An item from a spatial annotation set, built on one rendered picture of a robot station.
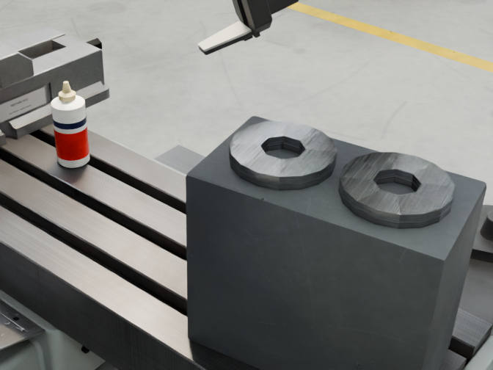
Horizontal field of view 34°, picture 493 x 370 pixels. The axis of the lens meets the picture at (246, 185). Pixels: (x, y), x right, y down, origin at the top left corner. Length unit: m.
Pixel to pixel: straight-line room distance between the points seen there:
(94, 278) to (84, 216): 0.11
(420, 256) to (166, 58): 2.89
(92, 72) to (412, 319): 0.67
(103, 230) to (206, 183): 0.28
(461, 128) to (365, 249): 2.47
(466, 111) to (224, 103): 0.92
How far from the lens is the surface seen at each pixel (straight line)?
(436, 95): 3.29
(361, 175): 0.65
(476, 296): 1.37
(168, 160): 1.41
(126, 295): 0.83
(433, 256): 0.60
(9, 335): 0.91
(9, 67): 1.08
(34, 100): 1.12
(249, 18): 0.95
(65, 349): 0.94
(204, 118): 2.98
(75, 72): 1.15
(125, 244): 0.90
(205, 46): 0.95
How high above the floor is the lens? 1.45
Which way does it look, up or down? 34 degrees down
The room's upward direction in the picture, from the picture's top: 2 degrees clockwise
